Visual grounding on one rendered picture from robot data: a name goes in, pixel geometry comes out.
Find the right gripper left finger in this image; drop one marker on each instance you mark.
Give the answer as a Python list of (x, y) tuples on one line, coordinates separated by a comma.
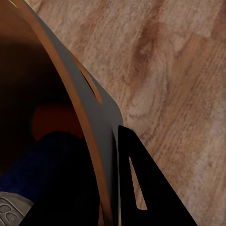
[(54, 207)]

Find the can of soda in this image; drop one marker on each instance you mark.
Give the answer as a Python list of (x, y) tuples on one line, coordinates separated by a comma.
[(51, 116), (22, 184)]

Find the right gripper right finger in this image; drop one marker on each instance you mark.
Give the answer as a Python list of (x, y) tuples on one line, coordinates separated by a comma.
[(164, 207)]

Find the trash can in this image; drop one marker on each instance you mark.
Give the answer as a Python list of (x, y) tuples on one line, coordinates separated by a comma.
[(36, 66)]

